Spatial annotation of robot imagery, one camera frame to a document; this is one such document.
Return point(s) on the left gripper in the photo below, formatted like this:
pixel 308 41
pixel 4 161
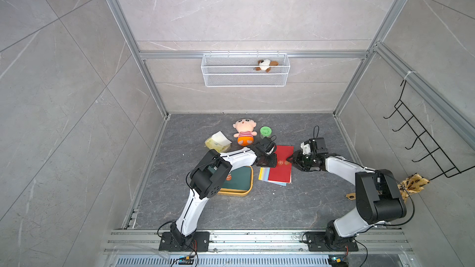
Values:
pixel 274 161

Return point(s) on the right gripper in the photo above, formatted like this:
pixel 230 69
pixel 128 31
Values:
pixel 295 160

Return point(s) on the red envelope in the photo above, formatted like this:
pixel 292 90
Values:
pixel 282 171

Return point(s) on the dark green envelope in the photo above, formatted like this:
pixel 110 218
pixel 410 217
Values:
pixel 238 180

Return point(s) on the yellow plastic storage tray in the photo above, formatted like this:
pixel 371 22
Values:
pixel 237 193

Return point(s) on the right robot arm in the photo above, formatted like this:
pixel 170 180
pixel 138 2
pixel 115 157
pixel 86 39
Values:
pixel 364 215

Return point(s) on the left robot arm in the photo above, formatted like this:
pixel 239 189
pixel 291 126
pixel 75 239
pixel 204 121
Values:
pixel 208 177

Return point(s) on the yellow envelope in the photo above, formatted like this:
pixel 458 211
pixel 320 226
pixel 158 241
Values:
pixel 261 173

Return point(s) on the pink plush doll orange pants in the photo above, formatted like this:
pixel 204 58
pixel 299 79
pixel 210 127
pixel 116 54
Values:
pixel 245 132

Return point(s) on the small brown white plush dog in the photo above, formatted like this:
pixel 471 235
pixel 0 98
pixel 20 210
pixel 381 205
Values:
pixel 266 65

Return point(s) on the yellow patterned cloth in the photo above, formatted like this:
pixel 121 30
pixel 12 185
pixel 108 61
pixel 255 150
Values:
pixel 412 183

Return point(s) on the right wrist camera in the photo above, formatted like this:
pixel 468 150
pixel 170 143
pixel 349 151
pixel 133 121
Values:
pixel 314 146

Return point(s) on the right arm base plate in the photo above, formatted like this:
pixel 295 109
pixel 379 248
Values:
pixel 321 242

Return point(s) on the white wire mesh basket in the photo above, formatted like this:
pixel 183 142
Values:
pixel 237 70

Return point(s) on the aluminium mounting rail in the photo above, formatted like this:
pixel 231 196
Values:
pixel 257 248

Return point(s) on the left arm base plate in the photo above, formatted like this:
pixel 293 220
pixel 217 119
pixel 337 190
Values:
pixel 198 241

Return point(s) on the black wall hook rack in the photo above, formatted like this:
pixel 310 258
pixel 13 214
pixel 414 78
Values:
pixel 444 166

